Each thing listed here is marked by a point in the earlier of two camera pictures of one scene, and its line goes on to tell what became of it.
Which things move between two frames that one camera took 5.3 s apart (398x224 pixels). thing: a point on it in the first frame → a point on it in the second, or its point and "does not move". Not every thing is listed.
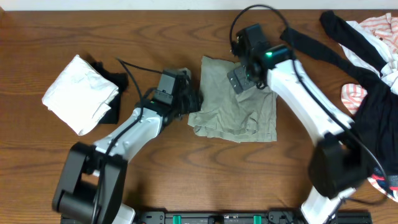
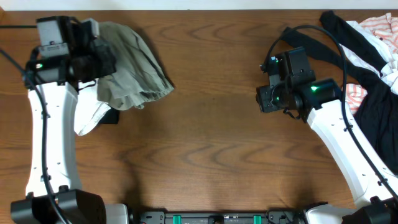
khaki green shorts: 250,116 → 139,75
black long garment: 377,119 does not move
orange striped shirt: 385,26 does not move
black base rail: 273,216 does not move
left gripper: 194,105 → 104,58
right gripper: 239,80 → 263,97
